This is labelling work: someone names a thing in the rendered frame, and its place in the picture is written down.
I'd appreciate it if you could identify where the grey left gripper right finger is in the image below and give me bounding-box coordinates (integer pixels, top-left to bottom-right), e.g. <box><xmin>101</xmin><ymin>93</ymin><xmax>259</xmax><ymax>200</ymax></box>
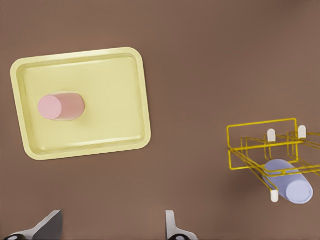
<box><xmin>165</xmin><ymin>209</ymin><xmax>198</xmax><ymax>240</ymax></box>

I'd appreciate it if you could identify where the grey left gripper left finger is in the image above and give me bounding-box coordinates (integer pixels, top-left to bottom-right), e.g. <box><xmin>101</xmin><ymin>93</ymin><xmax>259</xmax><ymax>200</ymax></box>
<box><xmin>1</xmin><ymin>209</ymin><xmax>64</xmax><ymax>240</ymax></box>

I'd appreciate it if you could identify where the pink cup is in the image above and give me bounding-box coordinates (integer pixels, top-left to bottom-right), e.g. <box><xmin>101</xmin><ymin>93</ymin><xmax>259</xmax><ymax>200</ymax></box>
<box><xmin>37</xmin><ymin>91</ymin><xmax>86</xmax><ymax>122</ymax></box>

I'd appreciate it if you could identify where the lavender cup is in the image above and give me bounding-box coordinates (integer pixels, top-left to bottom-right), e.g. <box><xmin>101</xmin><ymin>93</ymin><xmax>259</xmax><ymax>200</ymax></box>
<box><xmin>262</xmin><ymin>159</ymin><xmax>314</xmax><ymax>205</ymax></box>

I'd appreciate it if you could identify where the pale yellow tray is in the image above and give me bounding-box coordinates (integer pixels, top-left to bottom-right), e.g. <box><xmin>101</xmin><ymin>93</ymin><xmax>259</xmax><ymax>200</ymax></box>
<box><xmin>9</xmin><ymin>46</ymin><xmax>153</xmax><ymax>161</ymax></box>

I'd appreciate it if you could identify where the yellow wire rack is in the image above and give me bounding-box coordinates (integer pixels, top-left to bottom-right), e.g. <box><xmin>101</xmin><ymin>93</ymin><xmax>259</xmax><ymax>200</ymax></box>
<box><xmin>226</xmin><ymin>117</ymin><xmax>320</xmax><ymax>204</ymax></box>

